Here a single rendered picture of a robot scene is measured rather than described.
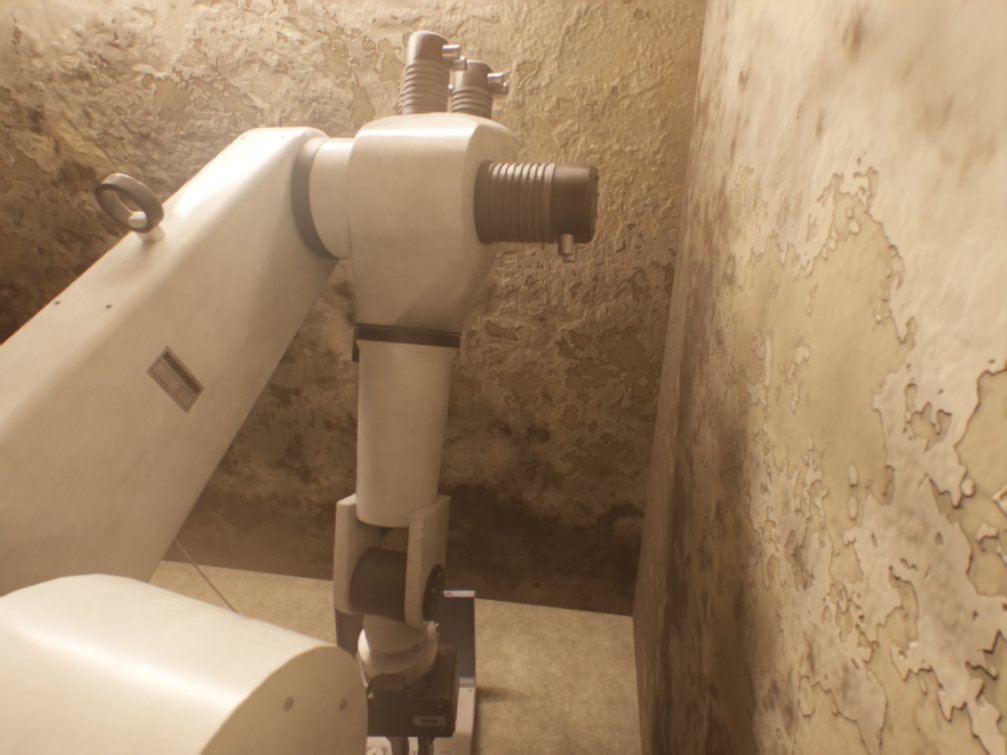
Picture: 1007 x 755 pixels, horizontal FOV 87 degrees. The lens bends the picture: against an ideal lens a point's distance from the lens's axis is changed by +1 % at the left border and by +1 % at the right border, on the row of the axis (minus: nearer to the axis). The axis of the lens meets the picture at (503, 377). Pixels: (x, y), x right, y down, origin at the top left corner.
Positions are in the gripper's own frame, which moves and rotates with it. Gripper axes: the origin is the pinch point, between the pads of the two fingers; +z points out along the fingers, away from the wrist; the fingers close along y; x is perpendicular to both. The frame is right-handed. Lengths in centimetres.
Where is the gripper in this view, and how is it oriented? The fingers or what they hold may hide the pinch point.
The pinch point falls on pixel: (413, 749)
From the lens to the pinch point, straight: 156.6
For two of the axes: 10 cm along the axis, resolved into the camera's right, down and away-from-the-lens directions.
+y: 10.0, 0.0, -0.2
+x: 0.2, -4.2, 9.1
